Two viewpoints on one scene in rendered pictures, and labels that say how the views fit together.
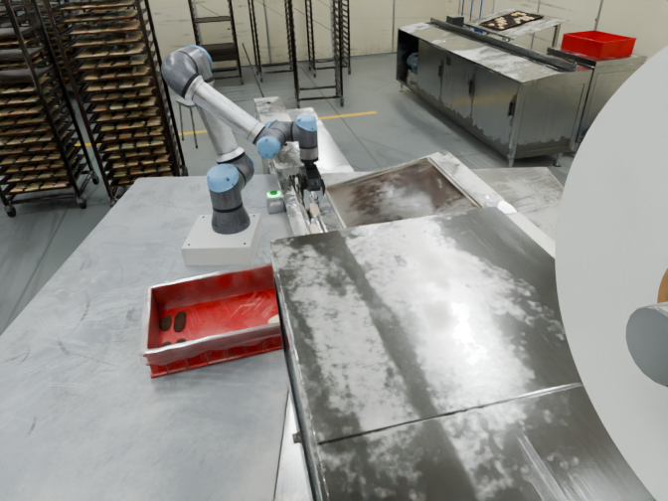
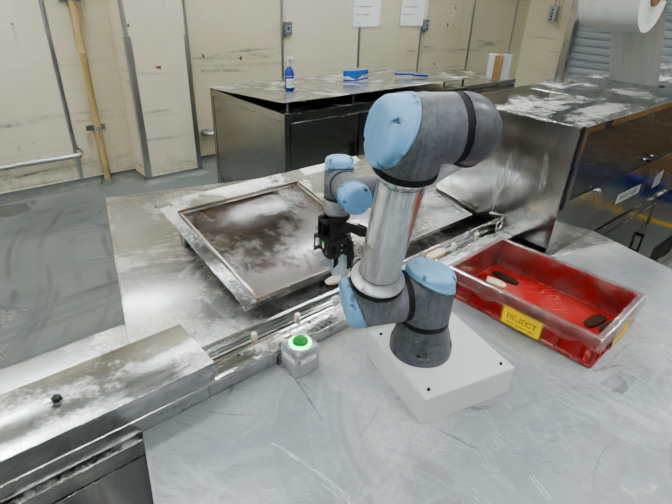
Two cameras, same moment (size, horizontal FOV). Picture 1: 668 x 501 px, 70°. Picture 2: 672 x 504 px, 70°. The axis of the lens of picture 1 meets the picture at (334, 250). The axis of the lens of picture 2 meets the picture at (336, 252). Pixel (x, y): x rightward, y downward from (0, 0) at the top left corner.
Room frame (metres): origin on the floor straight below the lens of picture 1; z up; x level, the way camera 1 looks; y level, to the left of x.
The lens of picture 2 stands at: (2.28, 1.10, 1.67)
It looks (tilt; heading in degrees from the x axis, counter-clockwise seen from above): 29 degrees down; 240
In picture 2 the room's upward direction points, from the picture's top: 2 degrees clockwise
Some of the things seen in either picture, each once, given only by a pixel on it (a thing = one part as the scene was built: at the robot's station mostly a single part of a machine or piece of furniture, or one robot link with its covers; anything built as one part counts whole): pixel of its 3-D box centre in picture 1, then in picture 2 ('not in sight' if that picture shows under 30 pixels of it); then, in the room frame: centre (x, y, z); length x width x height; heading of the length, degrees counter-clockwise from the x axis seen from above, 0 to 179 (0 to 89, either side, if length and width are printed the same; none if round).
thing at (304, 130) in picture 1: (306, 131); (339, 178); (1.70, 0.08, 1.24); 0.09 x 0.08 x 0.11; 78
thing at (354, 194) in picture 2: (279, 132); (357, 192); (1.70, 0.18, 1.24); 0.11 x 0.11 x 0.08; 78
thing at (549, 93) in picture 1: (493, 72); not in sight; (5.44, -1.86, 0.51); 3.00 x 1.26 x 1.03; 11
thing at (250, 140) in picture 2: not in sight; (343, 140); (0.24, -2.41, 0.51); 1.93 x 1.05 x 1.02; 11
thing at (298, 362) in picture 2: (275, 205); (299, 359); (1.89, 0.25, 0.84); 0.08 x 0.08 x 0.11; 11
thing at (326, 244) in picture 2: (310, 170); (334, 233); (1.71, 0.08, 1.08); 0.09 x 0.08 x 0.12; 11
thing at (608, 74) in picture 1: (583, 99); not in sight; (4.54, -2.45, 0.44); 0.70 x 0.55 x 0.87; 11
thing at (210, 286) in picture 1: (227, 312); (539, 292); (1.13, 0.34, 0.88); 0.49 x 0.34 x 0.10; 104
